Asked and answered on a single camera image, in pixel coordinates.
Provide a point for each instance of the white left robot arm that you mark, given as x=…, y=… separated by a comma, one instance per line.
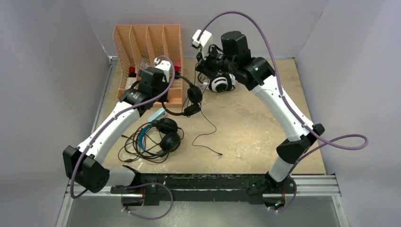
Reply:
x=84, y=163

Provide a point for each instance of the peach plastic file organizer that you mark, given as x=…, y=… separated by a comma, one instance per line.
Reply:
x=139, y=45

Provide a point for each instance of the white product box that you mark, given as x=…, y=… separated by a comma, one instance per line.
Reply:
x=130, y=81

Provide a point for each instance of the light blue stapler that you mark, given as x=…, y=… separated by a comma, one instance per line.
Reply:
x=157, y=115

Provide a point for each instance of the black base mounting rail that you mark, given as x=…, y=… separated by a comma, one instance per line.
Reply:
x=254, y=189

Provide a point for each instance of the small black on-ear headphones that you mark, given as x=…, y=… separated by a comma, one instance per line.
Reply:
x=194, y=95

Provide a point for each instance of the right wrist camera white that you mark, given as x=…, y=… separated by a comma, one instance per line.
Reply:
x=204, y=42

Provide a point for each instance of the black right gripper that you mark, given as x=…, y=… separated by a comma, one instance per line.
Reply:
x=204, y=65

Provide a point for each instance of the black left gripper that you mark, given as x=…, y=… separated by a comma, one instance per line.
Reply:
x=164, y=99

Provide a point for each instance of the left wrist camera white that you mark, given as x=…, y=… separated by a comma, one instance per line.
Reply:
x=165, y=66

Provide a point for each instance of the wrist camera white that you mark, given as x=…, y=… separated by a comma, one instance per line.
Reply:
x=165, y=66
x=204, y=42

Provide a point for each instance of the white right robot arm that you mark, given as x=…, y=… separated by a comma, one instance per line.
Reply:
x=235, y=61

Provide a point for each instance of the white and black headphones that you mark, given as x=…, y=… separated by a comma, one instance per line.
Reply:
x=223, y=82

